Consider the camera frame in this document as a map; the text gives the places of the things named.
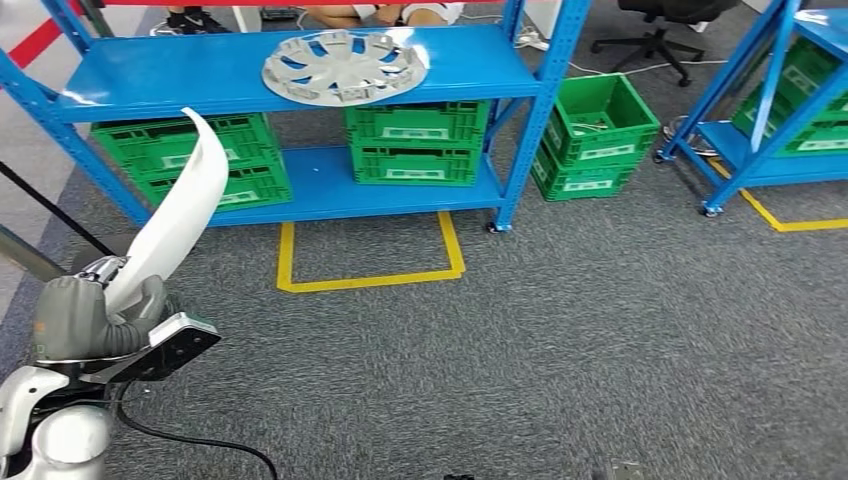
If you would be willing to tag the black office chair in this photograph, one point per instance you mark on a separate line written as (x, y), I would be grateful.
(656, 33)

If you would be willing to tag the grey wheel cover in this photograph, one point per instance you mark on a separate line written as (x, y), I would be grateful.
(344, 69)

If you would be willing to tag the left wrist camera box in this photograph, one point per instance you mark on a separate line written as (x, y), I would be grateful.
(179, 344)

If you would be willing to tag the white curved car panel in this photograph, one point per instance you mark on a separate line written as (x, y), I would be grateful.
(179, 212)

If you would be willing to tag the chrome round base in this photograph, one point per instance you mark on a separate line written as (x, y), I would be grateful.
(686, 136)

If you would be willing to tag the blue metal shelf rack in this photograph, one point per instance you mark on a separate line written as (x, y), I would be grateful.
(748, 159)
(199, 76)

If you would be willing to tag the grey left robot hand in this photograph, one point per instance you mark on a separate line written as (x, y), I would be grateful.
(73, 324)

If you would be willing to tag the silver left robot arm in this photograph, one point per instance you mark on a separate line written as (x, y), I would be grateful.
(66, 437)

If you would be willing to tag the white power strip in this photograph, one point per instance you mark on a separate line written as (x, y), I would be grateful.
(533, 42)

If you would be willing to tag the white desk panel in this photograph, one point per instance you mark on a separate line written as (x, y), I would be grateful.
(246, 18)

